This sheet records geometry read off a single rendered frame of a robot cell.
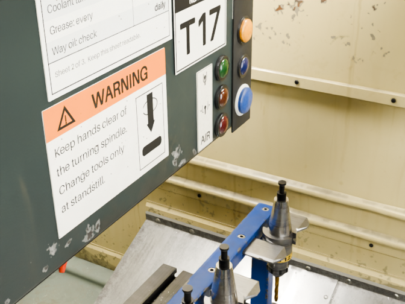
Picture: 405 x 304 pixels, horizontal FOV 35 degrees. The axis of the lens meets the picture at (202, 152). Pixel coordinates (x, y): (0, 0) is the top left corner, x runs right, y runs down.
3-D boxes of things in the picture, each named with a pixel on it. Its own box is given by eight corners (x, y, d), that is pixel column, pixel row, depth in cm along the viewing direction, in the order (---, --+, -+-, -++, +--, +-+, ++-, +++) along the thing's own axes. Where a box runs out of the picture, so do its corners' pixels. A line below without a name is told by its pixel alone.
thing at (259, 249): (290, 251, 117) (290, 247, 117) (278, 267, 113) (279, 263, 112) (255, 240, 120) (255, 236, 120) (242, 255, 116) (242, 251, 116)
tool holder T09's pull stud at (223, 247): (222, 260, 101) (222, 242, 99) (231, 263, 100) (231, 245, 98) (216, 266, 100) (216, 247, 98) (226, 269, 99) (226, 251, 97)
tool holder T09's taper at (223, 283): (219, 286, 106) (219, 253, 103) (243, 296, 104) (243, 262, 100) (204, 302, 102) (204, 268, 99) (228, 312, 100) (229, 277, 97)
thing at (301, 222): (313, 221, 125) (313, 218, 125) (302, 235, 121) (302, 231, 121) (279, 212, 128) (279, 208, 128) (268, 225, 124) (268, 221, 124)
